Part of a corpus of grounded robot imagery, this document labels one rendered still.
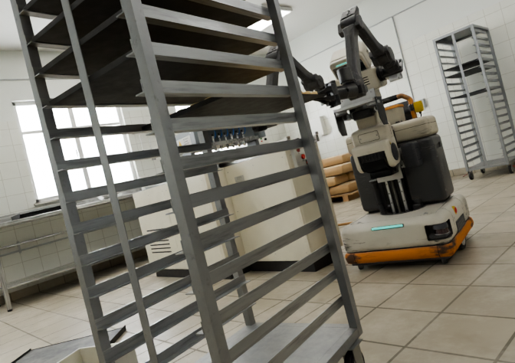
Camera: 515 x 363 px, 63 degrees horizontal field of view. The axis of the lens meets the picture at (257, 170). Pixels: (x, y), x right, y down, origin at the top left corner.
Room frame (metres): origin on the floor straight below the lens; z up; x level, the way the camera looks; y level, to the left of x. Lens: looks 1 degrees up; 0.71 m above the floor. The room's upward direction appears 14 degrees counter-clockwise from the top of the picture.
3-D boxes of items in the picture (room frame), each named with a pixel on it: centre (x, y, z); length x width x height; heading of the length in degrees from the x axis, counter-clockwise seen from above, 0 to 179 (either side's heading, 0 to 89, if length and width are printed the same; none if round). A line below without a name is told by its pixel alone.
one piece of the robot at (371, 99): (2.40, -0.65, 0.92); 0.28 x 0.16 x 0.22; 53
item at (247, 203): (3.11, -0.10, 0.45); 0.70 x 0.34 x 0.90; 42
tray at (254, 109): (1.52, 0.00, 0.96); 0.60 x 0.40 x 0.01; 143
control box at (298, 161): (2.84, -0.34, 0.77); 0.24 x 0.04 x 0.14; 132
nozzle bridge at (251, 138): (3.49, 0.23, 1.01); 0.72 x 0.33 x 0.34; 132
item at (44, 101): (1.40, 0.33, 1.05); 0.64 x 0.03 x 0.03; 143
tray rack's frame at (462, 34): (5.29, -2.91, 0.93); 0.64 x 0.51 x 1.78; 135
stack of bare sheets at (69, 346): (2.36, 1.31, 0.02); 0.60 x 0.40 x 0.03; 89
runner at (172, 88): (1.17, 0.02, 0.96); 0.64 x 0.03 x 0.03; 143
